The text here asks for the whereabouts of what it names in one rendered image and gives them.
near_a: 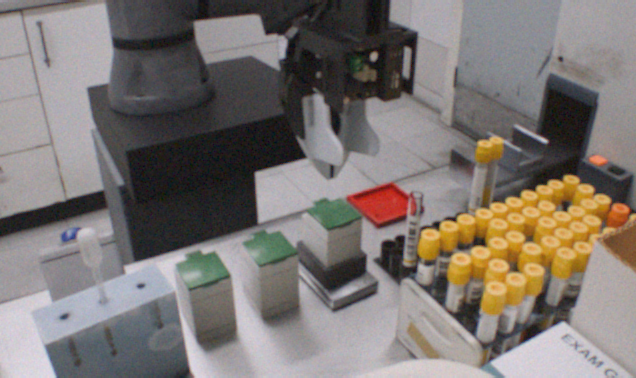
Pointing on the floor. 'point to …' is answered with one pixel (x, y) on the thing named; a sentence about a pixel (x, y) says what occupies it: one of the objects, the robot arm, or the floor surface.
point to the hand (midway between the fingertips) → (326, 162)
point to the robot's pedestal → (173, 212)
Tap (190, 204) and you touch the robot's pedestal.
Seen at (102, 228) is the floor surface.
